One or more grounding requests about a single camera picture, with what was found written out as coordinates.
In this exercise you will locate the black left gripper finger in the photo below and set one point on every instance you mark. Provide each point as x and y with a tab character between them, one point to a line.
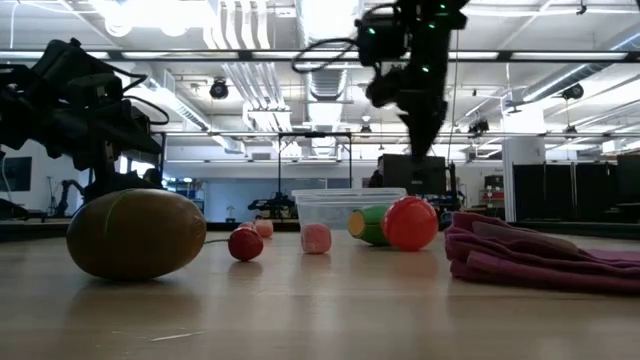
144	136

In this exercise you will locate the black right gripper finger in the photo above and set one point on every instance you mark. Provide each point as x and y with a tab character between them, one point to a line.
422	132

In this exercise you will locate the red toy tomato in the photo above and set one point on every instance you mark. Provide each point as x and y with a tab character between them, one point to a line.
410	223

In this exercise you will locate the brown toy kiwi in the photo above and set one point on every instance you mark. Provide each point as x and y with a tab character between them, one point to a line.
136	233

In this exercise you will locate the green toy cucumber half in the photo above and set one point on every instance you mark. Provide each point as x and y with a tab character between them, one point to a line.
372	223

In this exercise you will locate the small red toy cherry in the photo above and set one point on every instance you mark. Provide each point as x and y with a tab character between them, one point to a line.
245	244

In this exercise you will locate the pink toy cube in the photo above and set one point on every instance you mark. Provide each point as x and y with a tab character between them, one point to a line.
316	238

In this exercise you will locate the black background robot arm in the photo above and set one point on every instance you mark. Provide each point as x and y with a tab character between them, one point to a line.
65	197

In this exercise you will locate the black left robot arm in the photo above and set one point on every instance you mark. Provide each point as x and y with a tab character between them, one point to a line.
30	100

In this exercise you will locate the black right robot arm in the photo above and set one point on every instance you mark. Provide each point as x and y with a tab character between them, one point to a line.
435	30

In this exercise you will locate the clear plastic tupperware container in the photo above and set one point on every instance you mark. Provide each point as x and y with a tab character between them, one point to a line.
325	205

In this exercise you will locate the black monitor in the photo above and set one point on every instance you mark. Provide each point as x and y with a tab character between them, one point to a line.
414	175

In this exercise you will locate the person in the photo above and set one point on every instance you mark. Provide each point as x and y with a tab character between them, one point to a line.
375	179

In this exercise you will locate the black ceiling spotlight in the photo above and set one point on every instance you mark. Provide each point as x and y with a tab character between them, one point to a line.
573	92
219	89

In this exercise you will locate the small pink toy piece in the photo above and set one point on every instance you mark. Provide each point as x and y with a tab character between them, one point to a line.
264	228
246	225

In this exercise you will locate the black partition panel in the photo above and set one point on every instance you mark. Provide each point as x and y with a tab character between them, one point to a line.
560	192

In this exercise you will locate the purple folded cloth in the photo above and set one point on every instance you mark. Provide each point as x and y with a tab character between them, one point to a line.
530	255

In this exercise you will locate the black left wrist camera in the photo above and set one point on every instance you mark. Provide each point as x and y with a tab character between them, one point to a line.
95	90

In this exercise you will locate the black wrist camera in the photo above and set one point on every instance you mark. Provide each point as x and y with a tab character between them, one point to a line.
95	90
382	42

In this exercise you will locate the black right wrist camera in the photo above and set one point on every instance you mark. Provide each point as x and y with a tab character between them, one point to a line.
382	42

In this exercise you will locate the dark wall screen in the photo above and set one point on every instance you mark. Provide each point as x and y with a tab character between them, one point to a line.
16	174

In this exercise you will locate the black aluminium rig frame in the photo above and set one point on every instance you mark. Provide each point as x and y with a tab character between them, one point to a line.
320	55

